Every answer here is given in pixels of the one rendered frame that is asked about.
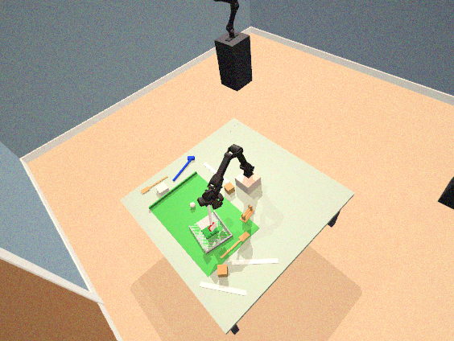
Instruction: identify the white flat bar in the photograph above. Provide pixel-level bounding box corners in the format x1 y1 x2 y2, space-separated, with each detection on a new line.
232 258 279 265
200 281 247 296
203 163 229 183

